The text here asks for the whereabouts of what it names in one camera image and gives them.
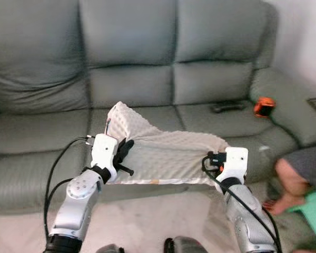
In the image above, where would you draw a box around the silver right robot leg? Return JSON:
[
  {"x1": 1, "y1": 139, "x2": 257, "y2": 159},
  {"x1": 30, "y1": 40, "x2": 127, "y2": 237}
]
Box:
[{"x1": 164, "y1": 236, "x2": 209, "y2": 253}]

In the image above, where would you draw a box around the orange black gadget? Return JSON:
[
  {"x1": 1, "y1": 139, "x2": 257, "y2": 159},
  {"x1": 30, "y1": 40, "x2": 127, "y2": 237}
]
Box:
[{"x1": 253, "y1": 96, "x2": 276, "y2": 118}]

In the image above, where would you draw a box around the silver robot leg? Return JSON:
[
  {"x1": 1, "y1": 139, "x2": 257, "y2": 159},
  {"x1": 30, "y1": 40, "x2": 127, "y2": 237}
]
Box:
[
  {"x1": 94, "y1": 243, "x2": 125, "y2": 253},
  {"x1": 164, "y1": 236, "x2": 209, "y2": 253}
]

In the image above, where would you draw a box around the beige dimpled pillow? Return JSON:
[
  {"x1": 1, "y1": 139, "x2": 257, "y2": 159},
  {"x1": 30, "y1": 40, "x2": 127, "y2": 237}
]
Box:
[{"x1": 102, "y1": 101, "x2": 230, "y2": 187}]

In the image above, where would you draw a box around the green leather sofa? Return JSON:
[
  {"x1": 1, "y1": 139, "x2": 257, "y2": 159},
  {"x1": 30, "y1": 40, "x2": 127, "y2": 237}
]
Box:
[{"x1": 0, "y1": 0, "x2": 316, "y2": 215}]

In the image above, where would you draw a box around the black game controller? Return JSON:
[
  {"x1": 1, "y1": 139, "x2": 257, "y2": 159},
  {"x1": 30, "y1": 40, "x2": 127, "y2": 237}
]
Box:
[{"x1": 209, "y1": 101, "x2": 248, "y2": 114}]

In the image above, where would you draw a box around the silver left robot leg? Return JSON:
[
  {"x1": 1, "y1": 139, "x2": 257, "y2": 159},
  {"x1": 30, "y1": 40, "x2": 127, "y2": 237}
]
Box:
[{"x1": 94, "y1": 243, "x2": 125, "y2": 253}]

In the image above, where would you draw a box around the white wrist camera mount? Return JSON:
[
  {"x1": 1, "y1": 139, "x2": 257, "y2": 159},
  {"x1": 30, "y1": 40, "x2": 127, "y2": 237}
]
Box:
[
  {"x1": 90, "y1": 133, "x2": 119, "y2": 170},
  {"x1": 221, "y1": 147, "x2": 250, "y2": 183}
]

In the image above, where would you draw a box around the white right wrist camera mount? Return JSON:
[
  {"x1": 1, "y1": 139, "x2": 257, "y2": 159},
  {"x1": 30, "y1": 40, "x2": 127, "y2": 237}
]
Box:
[{"x1": 221, "y1": 147, "x2": 250, "y2": 183}]

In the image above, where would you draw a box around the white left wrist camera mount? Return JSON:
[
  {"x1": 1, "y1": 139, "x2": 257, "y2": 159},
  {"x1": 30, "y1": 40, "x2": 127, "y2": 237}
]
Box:
[{"x1": 90, "y1": 133, "x2": 119, "y2": 170}]

